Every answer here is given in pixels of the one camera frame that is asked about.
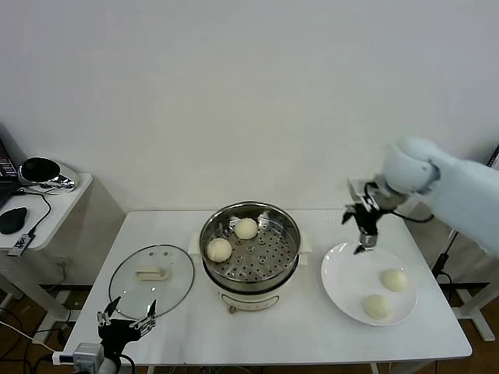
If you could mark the cream electric cooking pot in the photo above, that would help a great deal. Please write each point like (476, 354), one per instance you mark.
(253, 300)

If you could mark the white side table beige panel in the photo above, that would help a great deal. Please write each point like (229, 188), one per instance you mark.
(66, 202)

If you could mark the stainless steel steamer basket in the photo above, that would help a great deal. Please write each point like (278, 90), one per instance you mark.
(265, 257)

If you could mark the black computer mouse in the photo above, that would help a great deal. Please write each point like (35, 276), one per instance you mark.
(13, 220)

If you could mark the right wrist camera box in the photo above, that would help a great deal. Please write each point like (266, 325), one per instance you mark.
(358, 188)

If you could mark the open black laptop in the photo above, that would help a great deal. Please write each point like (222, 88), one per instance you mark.
(4, 183)
(495, 157)

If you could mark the white steamed baozi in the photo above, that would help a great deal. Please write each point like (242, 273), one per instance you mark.
(219, 250)
(394, 279)
(377, 308)
(245, 228)

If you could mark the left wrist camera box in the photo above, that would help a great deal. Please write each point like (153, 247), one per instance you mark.
(87, 354)

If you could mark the large white round plate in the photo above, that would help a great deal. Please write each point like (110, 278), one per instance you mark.
(351, 280)

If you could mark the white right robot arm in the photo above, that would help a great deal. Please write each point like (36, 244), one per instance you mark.
(468, 187)

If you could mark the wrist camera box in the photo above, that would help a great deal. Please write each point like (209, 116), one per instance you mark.
(358, 188)
(87, 354)

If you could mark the round glass pot lid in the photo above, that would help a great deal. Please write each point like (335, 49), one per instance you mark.
(156, 292)

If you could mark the grey usb hub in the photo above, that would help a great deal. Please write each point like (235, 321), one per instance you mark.
(21, 243)

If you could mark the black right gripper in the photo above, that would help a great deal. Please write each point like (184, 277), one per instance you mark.
(368, 220)

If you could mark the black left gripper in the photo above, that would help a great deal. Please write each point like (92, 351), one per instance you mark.
(121, 331)

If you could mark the shiny chrome domed device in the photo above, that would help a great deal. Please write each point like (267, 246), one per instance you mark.
(39, 171)

